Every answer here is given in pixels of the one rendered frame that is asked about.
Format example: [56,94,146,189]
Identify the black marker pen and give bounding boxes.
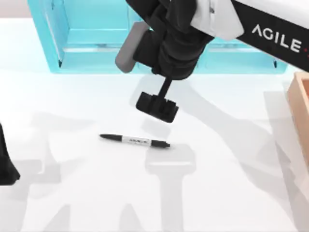
[99,133,172,149]

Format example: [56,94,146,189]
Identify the light blue rack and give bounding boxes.
[26,0,292,74]

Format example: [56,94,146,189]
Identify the salmon-coloured shallow box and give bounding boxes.
[286,71,309,156]

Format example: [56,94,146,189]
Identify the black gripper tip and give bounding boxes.
[0,123,21,187]

